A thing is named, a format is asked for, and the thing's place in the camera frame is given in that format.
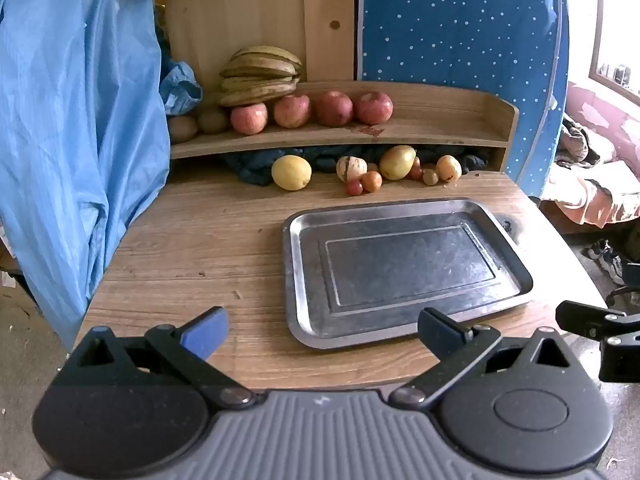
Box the dark blue cloth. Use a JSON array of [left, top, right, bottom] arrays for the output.
[[222, 144, 488, 187]]

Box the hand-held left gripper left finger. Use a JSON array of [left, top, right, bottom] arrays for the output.
[[56, 306, 256, 408]]

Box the curved wooden shelf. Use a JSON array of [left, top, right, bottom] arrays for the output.
[[169, 80, 521, 173]]

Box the bunch of bananas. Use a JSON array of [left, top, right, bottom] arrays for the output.
[[218, 46, 303, 107]]

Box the white sneaker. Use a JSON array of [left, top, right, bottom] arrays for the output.
[[586, 240, 625, 285]]

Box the yellow lemon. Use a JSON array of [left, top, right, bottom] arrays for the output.
[[271, 155, 313, 191]]

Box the window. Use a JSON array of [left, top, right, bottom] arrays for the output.
[[589, 0, 640, 93]]

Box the crumpled blue plastic bag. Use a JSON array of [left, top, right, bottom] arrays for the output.
[[159, 57, 203, 116]]

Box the metal tray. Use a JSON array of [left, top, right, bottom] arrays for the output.
[[281, 197, 535, 350]]

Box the brown kiwi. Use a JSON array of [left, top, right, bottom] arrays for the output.
[[196, 108, 231, 134], [168, 116, 199, 144]]

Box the red apple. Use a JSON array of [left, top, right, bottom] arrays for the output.
[[314, 90, 354, 127], [273, 94, 312, 129], [230, 102, 269, 136], [355, 91, 394, 126]]

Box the pale orange round fruit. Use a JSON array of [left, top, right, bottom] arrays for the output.
[[436, 155, 462, 182]]

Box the wooden back board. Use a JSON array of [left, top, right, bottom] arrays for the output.
[[162, 0, 357, 111]]

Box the striped pepino melon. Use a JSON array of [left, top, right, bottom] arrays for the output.
[[336, 156, 369, 183]]

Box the yellow-green mango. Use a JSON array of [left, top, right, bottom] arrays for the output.
[[379, 145, 417, 181]]

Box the blue white-dotted panel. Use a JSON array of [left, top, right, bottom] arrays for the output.
[[355, 0, 571, 201]]

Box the pile of clothes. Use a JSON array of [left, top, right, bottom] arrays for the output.
[[555, 115, 613, 168]]

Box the pink bedding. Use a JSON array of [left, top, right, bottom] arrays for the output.
[[542, 82, 640, 226]]

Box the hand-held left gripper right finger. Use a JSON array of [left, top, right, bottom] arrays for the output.
[[389, 307, 592, 408]]

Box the light blue plastic sheet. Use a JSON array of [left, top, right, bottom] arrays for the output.
[[0, 0, 173, 351]]

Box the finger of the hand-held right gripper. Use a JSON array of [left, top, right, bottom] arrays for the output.
[[556, 300, 640, 384]]

